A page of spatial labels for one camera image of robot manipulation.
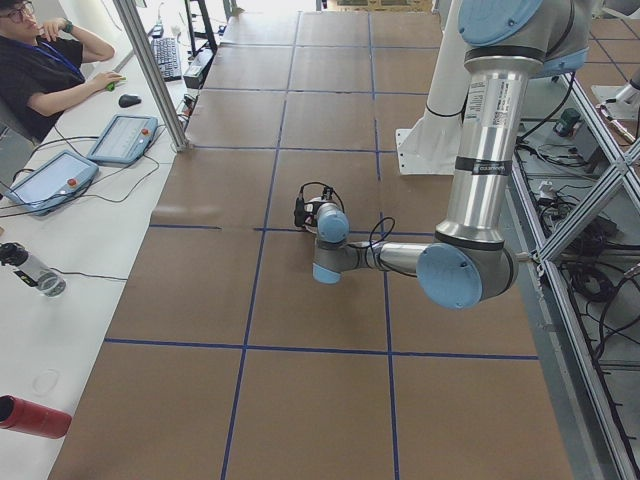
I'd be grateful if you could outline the aluminium frame post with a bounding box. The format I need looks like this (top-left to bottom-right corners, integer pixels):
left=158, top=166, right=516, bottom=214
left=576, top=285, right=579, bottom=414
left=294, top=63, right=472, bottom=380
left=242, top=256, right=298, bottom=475
left=113, top=0, right=189, bottom=152

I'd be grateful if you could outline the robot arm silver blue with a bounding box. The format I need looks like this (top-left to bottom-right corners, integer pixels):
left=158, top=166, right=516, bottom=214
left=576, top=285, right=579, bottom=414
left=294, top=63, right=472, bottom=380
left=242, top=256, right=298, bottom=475
left=295, top=1, right=594, bottom=310

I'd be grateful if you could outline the near blue teach pendant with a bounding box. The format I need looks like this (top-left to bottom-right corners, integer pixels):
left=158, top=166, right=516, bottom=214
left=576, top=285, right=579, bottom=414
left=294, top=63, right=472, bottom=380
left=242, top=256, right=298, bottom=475
left=5, top=150, right=98, bottom=215

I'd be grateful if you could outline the blue teach pendant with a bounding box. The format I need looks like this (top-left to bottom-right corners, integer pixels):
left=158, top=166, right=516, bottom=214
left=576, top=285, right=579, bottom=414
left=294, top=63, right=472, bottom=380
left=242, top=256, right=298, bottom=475
left=86, top=114, right=158, bottom=165
left=5, top=150, right=98, bottom=215

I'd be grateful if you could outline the black keyboard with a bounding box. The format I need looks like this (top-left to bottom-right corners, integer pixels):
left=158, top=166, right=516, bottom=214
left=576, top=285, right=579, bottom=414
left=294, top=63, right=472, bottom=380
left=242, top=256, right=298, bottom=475
left=150, top=37, right=182, bottom=81

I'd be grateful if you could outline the seated person in black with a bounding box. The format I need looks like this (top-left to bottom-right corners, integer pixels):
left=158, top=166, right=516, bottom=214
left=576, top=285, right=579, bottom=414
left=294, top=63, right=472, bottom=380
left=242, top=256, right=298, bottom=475
left=1, top=1, right=124, bottom=142

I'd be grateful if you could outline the red bottle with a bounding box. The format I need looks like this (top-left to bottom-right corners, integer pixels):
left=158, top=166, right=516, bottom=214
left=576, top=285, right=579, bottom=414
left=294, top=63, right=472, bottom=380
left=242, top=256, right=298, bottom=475
left=1, top=395, right=72, bottom=439

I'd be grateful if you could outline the white pedestal column base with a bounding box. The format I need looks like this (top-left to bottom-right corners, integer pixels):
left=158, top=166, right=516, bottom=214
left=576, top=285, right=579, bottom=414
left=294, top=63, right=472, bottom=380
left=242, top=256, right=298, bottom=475
left=396, top=1, right=470, bottom=175

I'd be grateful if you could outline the clear water bottle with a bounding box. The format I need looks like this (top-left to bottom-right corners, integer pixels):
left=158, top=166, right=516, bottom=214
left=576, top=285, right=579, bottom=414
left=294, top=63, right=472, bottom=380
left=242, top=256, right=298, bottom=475
left=1, top=242, right=66, bottom=297

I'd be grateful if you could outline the far blue teach pendant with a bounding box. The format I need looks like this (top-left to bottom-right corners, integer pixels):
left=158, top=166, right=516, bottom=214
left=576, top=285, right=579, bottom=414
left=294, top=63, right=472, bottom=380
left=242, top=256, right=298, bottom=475
left=86, top=114, right=158, bottom=165

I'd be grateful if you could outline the brown paper table mat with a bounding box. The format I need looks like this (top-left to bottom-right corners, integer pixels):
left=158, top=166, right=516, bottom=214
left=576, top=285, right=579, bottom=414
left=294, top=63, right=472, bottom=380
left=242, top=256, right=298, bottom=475
left=51, top=12, right=572, bottom=479

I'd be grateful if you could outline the white smiley mug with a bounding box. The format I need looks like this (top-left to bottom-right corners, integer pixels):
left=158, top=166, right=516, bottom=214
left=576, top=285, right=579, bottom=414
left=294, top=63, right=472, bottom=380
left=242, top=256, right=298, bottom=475
left=303, top=197, right=325, bottom=235

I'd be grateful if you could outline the black computer mouse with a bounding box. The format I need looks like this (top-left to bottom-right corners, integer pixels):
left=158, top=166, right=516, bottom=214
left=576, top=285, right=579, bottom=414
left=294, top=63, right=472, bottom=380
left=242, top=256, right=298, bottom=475
left=118, top=94, right=142, bottom=108

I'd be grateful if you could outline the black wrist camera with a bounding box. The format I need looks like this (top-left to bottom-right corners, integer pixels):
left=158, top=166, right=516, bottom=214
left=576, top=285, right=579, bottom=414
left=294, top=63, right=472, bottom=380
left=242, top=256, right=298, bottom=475
left=293, top=196, right=308, bottom=228

